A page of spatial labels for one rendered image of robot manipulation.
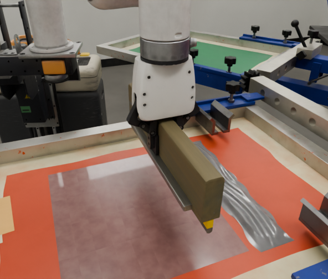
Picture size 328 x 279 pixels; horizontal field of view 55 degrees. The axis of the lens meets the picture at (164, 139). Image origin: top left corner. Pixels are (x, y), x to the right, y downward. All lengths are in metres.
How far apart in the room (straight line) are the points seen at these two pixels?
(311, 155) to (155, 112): 0.42
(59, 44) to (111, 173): 0.44
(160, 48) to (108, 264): 0.34
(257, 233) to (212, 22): 4.51
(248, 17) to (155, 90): 4.84
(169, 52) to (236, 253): 0.34
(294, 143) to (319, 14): 5.45
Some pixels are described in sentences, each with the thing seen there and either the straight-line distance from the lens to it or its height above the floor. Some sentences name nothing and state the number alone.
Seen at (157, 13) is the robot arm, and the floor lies 1.32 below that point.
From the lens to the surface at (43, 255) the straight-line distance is 0.59.
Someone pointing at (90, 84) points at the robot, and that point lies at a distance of 1.59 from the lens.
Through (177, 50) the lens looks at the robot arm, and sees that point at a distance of 0.47.
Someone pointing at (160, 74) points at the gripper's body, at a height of 1.23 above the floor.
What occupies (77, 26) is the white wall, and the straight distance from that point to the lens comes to 4.36.
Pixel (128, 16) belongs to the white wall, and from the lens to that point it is 4.47.
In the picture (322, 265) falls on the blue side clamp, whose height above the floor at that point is 1.00.
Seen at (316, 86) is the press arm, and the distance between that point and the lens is 1.39.
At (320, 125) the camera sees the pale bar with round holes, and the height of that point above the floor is 1.02.
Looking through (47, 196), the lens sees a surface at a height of 0.96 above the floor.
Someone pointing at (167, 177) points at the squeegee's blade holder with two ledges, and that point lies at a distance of 0.51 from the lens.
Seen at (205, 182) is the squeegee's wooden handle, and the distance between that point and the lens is 0.41.
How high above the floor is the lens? 1.39
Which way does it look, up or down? 31 degrees down
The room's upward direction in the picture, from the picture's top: straight up
